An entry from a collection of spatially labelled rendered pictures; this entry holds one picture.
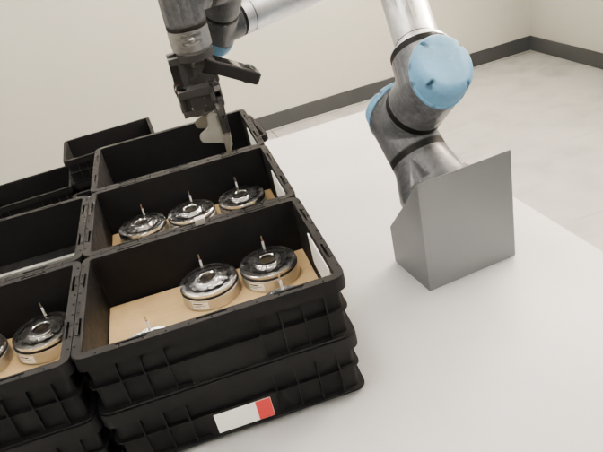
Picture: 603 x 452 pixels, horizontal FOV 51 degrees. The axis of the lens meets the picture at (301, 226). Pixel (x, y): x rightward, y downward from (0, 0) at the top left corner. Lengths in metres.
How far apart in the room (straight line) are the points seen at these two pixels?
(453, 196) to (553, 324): 0.28
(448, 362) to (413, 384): 0.07
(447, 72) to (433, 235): 0.29
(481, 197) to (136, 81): 3.13
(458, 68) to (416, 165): 0.19
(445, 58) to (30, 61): 3.19
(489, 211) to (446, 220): 0.09
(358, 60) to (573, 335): 3.48
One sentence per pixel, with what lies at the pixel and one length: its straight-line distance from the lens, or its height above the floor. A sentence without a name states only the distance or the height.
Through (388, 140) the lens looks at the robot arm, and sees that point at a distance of 1.26.
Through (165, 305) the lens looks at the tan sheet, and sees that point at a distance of 1.16.
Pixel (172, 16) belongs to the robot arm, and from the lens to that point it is 1.18.
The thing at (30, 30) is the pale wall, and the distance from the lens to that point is 4.05.
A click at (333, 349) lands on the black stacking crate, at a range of 0.98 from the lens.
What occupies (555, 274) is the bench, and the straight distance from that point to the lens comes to 1.28.
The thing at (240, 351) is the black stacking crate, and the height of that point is 0.86.
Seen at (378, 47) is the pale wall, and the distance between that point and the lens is 4.47.
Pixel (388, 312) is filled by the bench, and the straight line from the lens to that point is 1.21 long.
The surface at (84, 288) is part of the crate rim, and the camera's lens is 1.09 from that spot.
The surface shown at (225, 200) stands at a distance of 1.39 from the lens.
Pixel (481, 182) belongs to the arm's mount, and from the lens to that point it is 1.21.
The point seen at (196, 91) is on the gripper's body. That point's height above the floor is 1.13.
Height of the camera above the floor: 1.44
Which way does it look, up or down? 28 degrees down
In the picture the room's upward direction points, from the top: 13 degrees counter-clockwise
